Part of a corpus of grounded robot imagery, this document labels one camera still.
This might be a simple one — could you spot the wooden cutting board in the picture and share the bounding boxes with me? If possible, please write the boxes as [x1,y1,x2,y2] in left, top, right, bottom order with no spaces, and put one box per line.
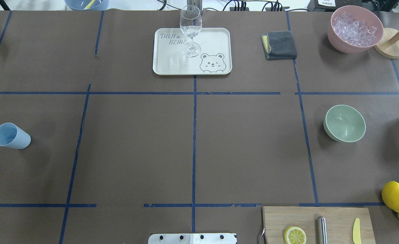
[262,206,376,244]

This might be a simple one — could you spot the wooden mug tree stand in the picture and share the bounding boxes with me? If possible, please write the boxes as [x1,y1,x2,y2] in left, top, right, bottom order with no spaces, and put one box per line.
[374,28,399,59]

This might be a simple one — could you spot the grey folded cloth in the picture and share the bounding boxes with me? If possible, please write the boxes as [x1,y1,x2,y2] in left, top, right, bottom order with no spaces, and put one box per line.
[260,31,297,60]

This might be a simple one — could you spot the clear ice cubes in pink bowl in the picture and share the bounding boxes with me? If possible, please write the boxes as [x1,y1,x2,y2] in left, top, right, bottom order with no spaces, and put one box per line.
[332,12,378,47]

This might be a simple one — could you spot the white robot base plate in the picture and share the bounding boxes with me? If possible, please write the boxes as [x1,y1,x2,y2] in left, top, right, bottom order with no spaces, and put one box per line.
[148,233,238,244]

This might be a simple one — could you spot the pink bowl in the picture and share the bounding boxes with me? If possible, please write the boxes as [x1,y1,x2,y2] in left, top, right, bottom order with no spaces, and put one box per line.
[327,5,383,54]

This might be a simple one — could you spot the yellow plastic knife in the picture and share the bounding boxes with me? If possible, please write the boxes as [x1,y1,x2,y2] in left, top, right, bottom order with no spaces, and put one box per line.
[352,218,361,244]

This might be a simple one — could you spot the half lemon slice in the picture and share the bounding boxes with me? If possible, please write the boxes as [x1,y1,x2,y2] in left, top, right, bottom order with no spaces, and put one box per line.
[283,226,307,244]

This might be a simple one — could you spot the cream bear serving tray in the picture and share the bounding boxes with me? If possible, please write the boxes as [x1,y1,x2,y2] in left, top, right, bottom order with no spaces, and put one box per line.
[153,28,232,75]

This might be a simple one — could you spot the large yellow lemon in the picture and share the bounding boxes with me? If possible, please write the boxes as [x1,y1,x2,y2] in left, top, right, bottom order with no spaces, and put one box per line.
[382,181,399,213]

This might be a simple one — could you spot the steel knife handle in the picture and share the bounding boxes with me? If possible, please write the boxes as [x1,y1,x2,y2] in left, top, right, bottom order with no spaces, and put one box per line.
[317,216,328,244]

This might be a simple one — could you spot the green bowl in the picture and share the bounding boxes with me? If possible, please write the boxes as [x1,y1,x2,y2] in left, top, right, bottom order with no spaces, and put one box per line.
[323,104,366,143]

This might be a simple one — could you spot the clear wine glass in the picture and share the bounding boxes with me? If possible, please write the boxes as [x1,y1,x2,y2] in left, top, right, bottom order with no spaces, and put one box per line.
[180,5,202,57]

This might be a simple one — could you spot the light blue plastic cup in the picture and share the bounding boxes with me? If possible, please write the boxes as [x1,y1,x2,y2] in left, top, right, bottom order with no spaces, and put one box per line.
[0,123,32,149]

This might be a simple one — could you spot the blue bowl with fork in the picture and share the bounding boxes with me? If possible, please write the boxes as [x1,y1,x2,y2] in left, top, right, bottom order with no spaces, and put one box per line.
[64,0,109,11]

